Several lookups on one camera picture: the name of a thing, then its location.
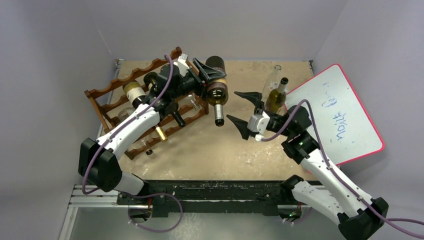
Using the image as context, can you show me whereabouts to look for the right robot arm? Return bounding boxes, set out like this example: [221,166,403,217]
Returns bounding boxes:
[227,91,389,240]

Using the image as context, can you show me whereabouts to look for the dark green bottle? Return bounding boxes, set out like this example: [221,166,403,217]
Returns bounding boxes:
[264,77,289,114]

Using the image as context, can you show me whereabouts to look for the pink-framed whiteboard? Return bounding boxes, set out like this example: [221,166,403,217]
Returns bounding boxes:
[285,63,385,166]

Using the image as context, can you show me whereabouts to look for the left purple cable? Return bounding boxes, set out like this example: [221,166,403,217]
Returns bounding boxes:
[81,54,175,195]

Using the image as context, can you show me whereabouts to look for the dark bottle, black cap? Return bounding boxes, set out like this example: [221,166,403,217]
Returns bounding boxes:
[143,71,187,128]

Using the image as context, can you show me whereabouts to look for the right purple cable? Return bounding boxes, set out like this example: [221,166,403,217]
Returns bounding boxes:
[260,99,424,239]

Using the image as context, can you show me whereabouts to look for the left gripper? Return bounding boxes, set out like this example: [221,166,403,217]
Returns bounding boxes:
[170,59,225,100]

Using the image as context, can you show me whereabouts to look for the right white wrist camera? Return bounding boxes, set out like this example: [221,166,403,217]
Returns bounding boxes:
[247,111,270,142]

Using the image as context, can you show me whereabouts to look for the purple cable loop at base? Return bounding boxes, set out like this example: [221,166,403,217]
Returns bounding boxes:
[127,191,185,233]

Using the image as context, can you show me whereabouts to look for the clear bottle in rack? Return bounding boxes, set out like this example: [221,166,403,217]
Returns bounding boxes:
[118,107,153,152]

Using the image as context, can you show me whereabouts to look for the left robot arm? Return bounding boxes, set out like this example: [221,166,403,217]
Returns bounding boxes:
[78,55,227,205]

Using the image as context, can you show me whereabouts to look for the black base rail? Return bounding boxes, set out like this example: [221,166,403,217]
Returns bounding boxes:
[67,178,335,218]

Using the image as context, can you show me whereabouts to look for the wooden wine rack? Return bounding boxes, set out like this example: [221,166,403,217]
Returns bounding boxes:
[84,46,209,160]

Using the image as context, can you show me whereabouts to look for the clear glass wine bottle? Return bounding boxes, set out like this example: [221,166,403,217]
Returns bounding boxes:
[261,64,282,102]

